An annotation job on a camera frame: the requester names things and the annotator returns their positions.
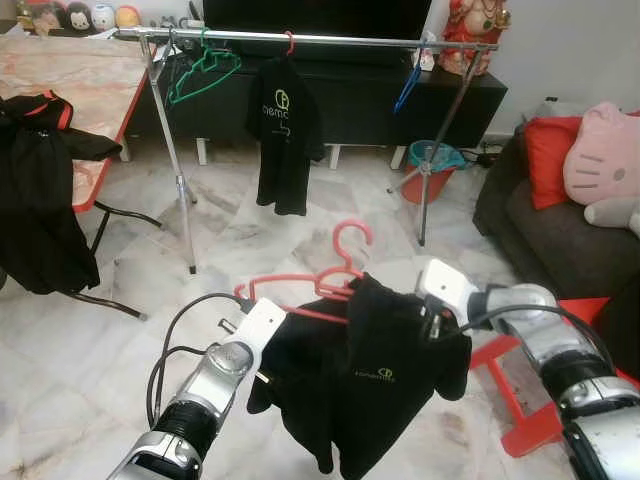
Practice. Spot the black polo shirt green logo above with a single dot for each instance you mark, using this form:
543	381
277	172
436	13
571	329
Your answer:
285	140
370	390

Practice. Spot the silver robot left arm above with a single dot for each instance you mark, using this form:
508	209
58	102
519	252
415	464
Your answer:
215	375

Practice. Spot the blue plastic hanger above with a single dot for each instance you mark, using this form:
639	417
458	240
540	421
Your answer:
408	90

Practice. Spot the green plastic hanger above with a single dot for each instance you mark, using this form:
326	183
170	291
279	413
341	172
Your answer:
210	60

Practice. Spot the orange bin teal bag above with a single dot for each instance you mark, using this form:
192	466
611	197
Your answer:
420	185

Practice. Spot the red plastic stool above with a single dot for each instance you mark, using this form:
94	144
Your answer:
525	442

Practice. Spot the brown fabric sofa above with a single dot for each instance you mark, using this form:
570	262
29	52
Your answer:
560	240

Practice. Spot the red cushion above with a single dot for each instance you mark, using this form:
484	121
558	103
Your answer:
548	160

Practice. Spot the grey Totoro plush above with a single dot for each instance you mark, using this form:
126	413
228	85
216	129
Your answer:
615	213

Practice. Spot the black television cabinet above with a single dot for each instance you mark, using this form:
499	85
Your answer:
360	100

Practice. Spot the pink cat face cushion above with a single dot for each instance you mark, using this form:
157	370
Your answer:
605	150

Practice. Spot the white tissue pack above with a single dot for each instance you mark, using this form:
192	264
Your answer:
428	58

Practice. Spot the red laughing Buddha statue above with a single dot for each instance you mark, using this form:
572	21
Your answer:
480	30

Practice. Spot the metal clothes rack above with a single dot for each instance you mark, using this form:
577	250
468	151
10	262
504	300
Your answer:
330	40

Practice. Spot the black flat television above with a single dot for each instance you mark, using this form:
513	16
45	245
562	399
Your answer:
320	15

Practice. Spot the black garment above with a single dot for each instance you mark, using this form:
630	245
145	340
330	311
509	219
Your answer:
40	200

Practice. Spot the yellow red plush toy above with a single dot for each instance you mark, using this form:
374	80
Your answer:
127	17

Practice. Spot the pink marble dining table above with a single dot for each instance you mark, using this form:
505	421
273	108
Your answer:
70	80

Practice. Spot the blue white plush toy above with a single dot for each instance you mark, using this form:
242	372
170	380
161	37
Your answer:
103	17

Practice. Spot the black white plush toy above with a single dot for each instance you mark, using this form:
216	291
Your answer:
78	17

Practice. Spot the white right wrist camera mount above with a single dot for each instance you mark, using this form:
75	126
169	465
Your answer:
445	285

